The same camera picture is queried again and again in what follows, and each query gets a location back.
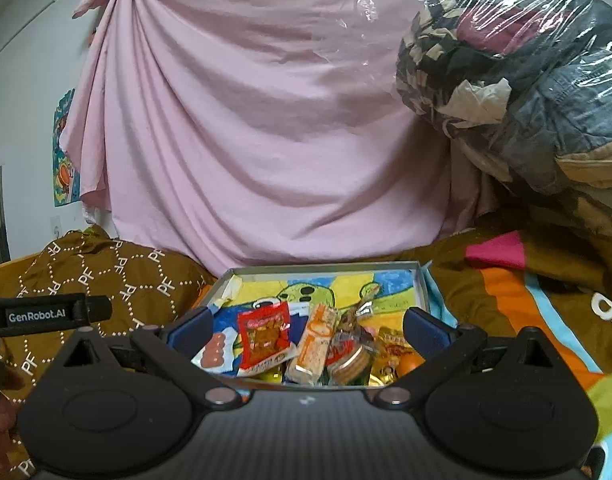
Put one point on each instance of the colourful wall poster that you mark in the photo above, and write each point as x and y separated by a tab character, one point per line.
65	178

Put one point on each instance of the plastic bag of clothes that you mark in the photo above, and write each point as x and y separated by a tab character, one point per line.
524	88

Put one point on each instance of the brown PF patterned pillow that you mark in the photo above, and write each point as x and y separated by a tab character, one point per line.
146	286

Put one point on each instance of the blue pink snack packet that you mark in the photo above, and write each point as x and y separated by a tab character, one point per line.
222	354

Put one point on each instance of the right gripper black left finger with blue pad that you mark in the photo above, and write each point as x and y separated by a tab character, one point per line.
169	352

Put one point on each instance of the colourful striped blanket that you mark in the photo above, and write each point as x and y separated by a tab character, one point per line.
503	280

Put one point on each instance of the grey tray with cartoon lining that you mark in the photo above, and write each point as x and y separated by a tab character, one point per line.
392	287

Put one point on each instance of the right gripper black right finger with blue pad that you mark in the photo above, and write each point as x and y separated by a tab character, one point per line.
444	350

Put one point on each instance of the clear brown cake packet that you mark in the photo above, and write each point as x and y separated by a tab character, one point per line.
349	323

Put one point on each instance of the finger of the black genrobot left gripper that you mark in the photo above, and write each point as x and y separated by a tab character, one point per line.
46	314

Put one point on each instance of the orange mandarin fruit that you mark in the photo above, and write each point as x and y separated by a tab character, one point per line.
407	363

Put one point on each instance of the golden candy packet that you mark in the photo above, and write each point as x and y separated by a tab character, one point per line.
391	346

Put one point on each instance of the orange white wafer packet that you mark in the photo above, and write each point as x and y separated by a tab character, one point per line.
307	365

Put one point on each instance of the pink hanging bed sheet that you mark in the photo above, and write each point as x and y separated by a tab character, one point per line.
213	128

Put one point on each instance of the red snack packet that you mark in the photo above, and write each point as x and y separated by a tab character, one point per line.
265	339

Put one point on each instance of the clear packet round biscuits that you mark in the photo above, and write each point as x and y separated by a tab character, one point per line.
346	362

